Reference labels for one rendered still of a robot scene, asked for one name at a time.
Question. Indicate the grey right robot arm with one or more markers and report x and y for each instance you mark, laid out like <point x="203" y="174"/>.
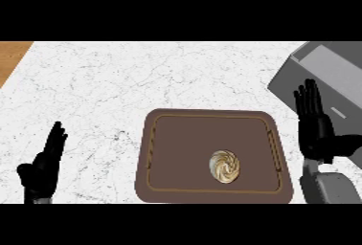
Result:
<point x="327" y="185"/>

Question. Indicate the cream swirl cupcake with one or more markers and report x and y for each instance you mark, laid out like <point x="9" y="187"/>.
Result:
<point x="224" y="166"/>

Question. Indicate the brown rectangular tray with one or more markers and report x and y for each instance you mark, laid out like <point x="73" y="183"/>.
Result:
<point x="188" y="153"/>

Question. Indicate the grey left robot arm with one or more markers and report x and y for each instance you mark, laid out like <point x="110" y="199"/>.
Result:
<point x="42" y="200"/>

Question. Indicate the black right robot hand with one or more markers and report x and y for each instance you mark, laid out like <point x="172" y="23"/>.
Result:
<point x="315" y="127"/>

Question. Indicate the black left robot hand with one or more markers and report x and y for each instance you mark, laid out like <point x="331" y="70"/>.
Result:
<point x="45" y="169"/>

